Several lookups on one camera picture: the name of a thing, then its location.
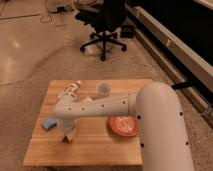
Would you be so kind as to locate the orange ceramic bowl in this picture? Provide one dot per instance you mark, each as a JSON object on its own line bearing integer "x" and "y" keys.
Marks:
{"x": 123, "y": 126}

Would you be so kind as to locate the black office chair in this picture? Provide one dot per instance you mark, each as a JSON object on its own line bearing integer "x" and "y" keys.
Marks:
{"x": 104, "y": 19}

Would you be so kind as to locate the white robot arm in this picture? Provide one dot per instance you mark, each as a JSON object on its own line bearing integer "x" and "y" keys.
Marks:
{"x": 163, "y": 135}

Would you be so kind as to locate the wooden table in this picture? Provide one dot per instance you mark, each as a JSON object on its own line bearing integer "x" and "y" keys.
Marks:
{"x": 93, "y": 144}

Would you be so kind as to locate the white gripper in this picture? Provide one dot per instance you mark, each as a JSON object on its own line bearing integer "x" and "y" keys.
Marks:
{"x": 67, "y": 127}

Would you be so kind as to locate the black box on floor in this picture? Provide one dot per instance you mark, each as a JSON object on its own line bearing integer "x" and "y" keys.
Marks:
{"x": 127, "y": 31}

